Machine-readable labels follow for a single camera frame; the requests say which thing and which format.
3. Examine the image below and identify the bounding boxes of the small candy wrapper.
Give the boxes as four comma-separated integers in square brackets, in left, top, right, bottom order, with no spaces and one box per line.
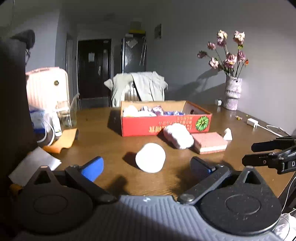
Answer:
[235,115,242,121]

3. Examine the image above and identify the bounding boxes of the dried pink flower bouquet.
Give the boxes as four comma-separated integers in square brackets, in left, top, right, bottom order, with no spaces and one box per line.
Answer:
[197,30,249,78]

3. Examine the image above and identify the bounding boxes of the teal knitted cloth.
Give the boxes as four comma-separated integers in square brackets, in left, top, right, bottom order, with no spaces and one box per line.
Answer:
[137,110,157,117]

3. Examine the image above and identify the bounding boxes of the white roll of tissue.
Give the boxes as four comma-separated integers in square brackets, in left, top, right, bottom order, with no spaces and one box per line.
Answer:
[135,143,166,173]

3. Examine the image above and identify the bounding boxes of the dark entrance door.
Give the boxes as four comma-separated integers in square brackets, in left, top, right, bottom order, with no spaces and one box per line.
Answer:
[78,39,111,99]

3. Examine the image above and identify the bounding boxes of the pink suitcase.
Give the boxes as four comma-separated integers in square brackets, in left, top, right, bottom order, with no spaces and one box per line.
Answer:
[26,67,70,111]

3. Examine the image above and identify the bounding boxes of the beige coat on chair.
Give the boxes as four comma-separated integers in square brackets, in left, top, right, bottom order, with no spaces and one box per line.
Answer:
[104,71,168,107]

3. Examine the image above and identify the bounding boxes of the dark grey refrigerator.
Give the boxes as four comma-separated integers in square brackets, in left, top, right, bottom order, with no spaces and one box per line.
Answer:
[121,34,147,73]

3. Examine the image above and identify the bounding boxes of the red cardboard box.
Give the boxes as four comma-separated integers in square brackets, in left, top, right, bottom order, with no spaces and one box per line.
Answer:
[120,100,212,137]

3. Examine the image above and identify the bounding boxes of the clear glass jar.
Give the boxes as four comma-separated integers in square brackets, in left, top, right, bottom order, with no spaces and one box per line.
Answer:
[58,98,77,128]

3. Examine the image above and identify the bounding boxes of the pink sponge block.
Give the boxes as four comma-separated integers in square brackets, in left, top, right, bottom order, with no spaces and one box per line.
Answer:
[192,132,228,154]

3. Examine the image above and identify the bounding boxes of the crumpled clear plastic bag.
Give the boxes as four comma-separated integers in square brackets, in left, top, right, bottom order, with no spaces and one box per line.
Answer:
[123,105,138,117]

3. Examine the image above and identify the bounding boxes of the wooden chair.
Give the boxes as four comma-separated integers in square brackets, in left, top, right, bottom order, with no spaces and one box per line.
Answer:
[124,81,140,101]

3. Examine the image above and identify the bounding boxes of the white power adapter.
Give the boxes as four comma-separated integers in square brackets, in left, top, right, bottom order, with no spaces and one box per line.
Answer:
[247,118,258,128]

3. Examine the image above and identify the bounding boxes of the pink textured vase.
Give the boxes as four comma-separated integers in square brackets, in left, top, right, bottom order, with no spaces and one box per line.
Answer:
[223,76,242,111]

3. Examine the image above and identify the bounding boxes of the shiny purple fabric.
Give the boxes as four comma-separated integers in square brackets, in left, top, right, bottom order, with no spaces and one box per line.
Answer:
[140,105,164,116]

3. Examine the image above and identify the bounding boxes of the white charger cable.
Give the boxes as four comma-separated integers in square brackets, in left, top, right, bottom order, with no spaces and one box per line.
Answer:
[257,124,291,137]

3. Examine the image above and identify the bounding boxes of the white folded paper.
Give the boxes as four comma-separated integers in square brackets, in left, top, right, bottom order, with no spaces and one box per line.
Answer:
[223,128,233,141]

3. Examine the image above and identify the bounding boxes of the blue tissue box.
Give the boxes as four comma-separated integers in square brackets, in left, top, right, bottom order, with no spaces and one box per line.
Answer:
[164,111,185,116]

